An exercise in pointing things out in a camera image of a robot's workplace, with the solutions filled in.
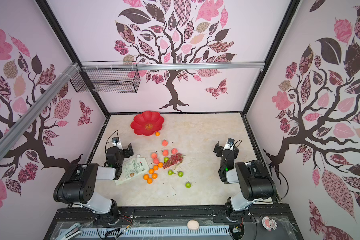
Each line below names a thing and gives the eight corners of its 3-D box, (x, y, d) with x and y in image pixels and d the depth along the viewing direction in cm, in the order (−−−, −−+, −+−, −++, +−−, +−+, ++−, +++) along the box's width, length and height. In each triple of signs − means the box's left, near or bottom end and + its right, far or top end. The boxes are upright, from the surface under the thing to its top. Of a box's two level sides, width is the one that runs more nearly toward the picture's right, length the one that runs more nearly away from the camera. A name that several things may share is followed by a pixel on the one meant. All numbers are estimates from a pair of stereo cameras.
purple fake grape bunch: (164, 169, 91) (163, 167, 89) (161, 161, 95) (160, 159, 92) (186, 160, 95) (186, 158, 93) (182, 153, 98) (182, 151, 96)
